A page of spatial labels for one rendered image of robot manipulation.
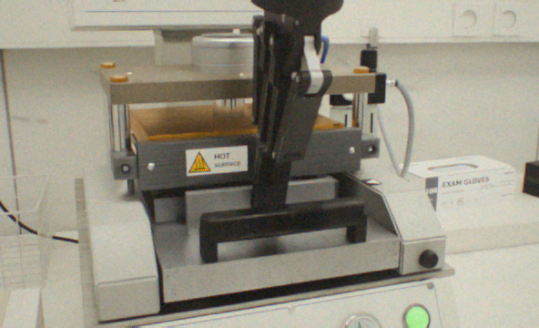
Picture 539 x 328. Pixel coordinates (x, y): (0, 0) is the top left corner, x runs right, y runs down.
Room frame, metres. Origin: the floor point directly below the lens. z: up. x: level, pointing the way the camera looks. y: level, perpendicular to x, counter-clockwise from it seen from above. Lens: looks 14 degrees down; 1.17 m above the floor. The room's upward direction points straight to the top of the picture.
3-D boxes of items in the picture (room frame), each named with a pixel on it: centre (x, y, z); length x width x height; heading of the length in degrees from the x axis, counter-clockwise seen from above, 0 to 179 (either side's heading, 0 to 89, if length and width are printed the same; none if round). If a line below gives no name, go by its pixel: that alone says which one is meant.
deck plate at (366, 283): (0.69, 0.06, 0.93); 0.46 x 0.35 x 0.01; 19
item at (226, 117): (0.66, 0.04, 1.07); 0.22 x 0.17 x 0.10; 109
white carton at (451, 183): (1.17, -0.38, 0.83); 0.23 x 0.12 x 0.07; 112
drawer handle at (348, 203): (0.48, -0.02, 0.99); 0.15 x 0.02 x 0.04; 109
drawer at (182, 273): (0.61, 0.03, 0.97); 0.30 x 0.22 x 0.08; 19
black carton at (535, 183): (1.21, -0.60, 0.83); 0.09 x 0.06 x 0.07; 117
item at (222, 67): (0.69, 0.04, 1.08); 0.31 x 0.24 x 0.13; 109
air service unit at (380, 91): (0.85, -0.12, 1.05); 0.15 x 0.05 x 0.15; 109
